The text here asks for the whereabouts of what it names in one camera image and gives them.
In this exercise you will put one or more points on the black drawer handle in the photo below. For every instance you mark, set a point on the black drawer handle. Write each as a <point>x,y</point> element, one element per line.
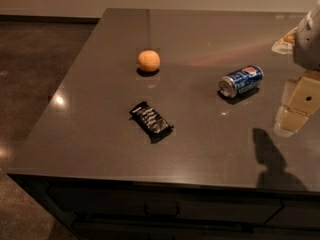
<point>166,210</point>

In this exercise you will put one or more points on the dark cabinet drawer front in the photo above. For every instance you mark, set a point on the dark cabinet drawer front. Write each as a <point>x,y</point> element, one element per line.
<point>192,206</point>

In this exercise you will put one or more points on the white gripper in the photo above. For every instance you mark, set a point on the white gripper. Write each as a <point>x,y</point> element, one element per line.
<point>309,44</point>

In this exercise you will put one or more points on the black rxbar chocolate wrapper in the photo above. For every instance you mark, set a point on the black rxbar chocolate wrapper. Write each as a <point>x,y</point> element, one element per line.
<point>149,119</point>

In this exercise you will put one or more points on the blue pepsi can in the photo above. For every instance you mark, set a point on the blue pepsi can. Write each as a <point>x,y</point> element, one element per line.
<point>240,81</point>

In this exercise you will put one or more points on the orange fruit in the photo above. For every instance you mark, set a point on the orange fruit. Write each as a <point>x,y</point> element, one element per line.
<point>148,61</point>

